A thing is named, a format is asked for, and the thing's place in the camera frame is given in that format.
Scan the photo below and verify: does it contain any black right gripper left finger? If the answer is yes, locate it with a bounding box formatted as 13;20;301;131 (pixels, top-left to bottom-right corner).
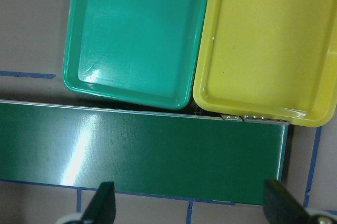
80;182;116;224

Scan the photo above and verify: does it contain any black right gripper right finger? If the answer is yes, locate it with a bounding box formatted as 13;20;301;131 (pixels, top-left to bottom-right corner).
263;179;310;224

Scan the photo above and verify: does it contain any green conveyor belt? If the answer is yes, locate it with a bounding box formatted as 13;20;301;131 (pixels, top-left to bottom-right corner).
1;101;288;205

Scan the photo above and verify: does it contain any yellow plastic tray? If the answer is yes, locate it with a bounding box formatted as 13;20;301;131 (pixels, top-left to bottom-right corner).
193;0;336;127

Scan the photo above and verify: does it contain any green plastic tray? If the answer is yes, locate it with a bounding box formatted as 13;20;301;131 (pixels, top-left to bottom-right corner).
63;0;207;110

